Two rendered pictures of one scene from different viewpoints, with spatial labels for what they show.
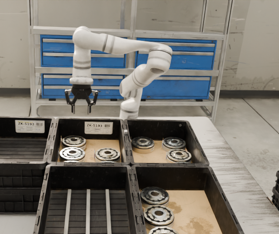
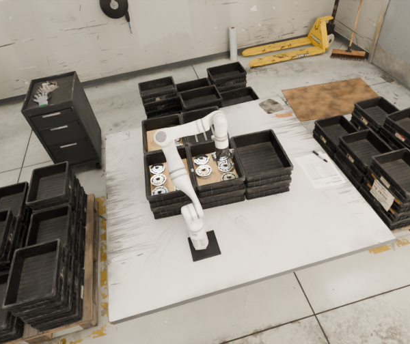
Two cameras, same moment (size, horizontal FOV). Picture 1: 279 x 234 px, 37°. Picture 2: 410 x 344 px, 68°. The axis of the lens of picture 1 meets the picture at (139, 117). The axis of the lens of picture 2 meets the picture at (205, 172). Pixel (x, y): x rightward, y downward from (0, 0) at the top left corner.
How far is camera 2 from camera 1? 2.94 m
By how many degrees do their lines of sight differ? 111
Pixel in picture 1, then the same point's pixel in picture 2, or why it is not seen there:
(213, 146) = (122, 252)
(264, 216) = (116, 183)
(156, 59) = not seen: hidden behind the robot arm
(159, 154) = (171, 186)
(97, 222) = (200, 136)
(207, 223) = (152, 144)
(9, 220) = not seen: hidden behind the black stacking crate
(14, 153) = (263, 167)
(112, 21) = not seen: outside the picture
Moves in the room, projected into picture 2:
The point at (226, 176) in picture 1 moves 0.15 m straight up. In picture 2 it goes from (126, 213) to (118, 198)
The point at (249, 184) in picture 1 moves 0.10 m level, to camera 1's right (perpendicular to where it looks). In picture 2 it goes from (112, 209) to (98, 210)
